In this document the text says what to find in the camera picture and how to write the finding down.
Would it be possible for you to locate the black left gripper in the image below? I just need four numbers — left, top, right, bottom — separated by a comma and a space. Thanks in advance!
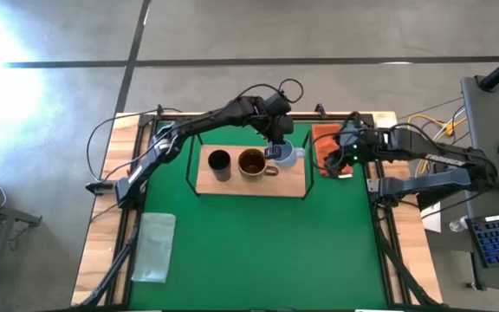
256, 110, 296, 160

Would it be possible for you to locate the tan mug with brown interior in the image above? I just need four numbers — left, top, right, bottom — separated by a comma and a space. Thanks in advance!
237, 147, 280, 181

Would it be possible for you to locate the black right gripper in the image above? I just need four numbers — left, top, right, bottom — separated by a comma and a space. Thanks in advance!
321, 123, 383, 178

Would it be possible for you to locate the black cup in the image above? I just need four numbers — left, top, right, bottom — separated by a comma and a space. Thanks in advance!
207, 149, 232, 182

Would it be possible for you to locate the light blue cup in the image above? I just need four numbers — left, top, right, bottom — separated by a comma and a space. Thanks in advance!
272, 138, 306, 171

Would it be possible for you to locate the clear plastic bottle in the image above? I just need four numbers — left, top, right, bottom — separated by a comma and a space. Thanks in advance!
448, 215, 470, 233

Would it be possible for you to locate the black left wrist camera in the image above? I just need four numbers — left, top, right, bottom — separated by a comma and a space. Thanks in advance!
262, 93, 293, 116

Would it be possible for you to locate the black metal table frame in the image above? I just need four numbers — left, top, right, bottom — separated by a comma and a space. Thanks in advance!
75, 103, 445, 309

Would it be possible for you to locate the white paper sheet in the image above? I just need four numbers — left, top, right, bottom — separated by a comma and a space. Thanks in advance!
421, 201, 444, 234

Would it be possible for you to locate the orange cloth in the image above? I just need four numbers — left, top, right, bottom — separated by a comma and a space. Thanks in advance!
311, 123, 355, 179

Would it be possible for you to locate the yellow cable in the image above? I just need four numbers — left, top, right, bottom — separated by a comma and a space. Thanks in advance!
407, 113, 467, 174

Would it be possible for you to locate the pale green translucent bag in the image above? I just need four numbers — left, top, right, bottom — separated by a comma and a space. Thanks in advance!
130, 211, 177, 284

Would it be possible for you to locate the white cable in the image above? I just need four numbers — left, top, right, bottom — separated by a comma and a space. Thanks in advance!
422, 106, 468, 174

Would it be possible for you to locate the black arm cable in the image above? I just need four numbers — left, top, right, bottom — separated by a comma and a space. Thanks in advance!
86, 107, 185, 183

